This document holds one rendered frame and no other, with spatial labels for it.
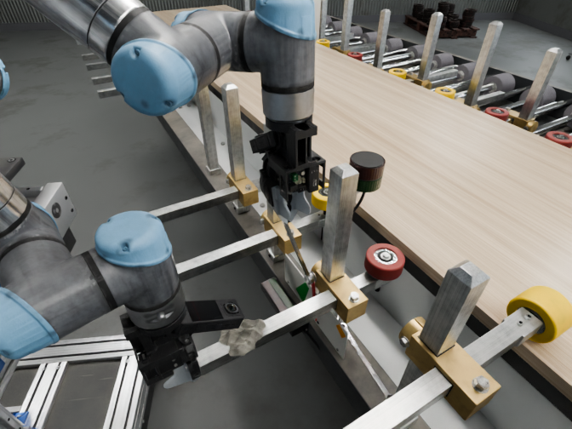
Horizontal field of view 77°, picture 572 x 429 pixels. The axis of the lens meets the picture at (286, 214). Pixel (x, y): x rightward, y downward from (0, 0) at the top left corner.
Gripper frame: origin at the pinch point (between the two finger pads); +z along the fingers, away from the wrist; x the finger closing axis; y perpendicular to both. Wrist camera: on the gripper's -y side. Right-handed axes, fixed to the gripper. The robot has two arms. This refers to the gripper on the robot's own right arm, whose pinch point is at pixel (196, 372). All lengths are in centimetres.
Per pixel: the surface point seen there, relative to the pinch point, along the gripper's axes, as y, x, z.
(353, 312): -30.9, 5.0, -2.3
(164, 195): -24, -177, 82
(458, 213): -68, -3, -8
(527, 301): -50, 23, -15
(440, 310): -30.0, 20.6, -22.6
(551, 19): -708, -326, 63
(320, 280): -29.3, -4.5, -3.2
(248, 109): -50, -84, -8
